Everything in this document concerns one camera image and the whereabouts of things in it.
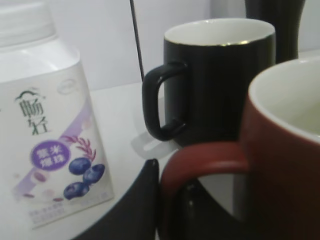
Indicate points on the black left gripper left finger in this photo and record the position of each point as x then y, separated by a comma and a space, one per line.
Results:
134, 217

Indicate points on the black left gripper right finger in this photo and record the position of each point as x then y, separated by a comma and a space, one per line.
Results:
195, 215

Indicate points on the red mug white inside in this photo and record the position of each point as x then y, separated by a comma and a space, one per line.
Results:
277, 157

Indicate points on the black straight mug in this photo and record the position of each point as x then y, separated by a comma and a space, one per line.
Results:
198, 94

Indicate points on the white blueberry yogurt bottle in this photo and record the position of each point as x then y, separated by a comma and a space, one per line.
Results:
52, 159

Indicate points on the black tall cylinder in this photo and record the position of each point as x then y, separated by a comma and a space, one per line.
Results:
285, 16

